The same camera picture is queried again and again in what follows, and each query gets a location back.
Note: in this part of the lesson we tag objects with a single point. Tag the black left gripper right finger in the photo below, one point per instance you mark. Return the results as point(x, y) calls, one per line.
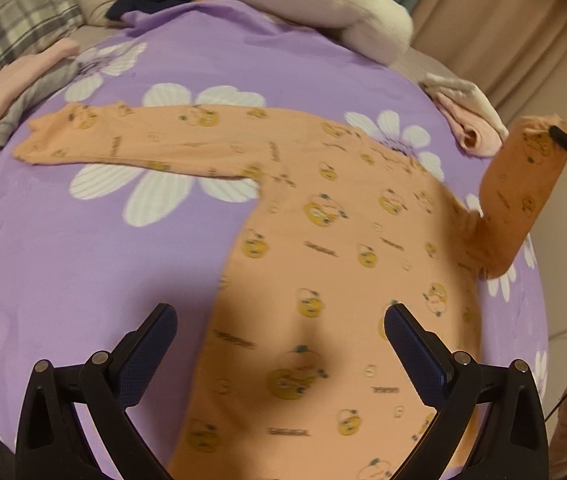
point(512, 441)

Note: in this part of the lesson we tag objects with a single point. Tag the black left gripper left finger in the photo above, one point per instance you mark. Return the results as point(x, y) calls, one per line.
point(51, 442)

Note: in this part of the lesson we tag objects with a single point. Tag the orange cartoon print baby garment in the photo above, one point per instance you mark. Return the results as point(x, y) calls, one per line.
point(294, 379)

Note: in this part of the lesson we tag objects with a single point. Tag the folded pink and white clothes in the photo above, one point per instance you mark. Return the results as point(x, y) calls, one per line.
point(474, 122)

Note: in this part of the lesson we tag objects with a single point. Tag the purple floral bed sheet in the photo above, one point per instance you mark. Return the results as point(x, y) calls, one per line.
point(88, 250)

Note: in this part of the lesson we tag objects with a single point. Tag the folded grey garment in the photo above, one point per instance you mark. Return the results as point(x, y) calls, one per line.
point(40, 90)

